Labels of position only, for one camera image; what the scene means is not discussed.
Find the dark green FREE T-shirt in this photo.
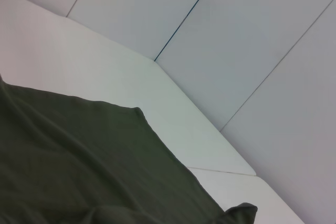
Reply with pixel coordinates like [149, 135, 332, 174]
[0, 73, 258, 224]

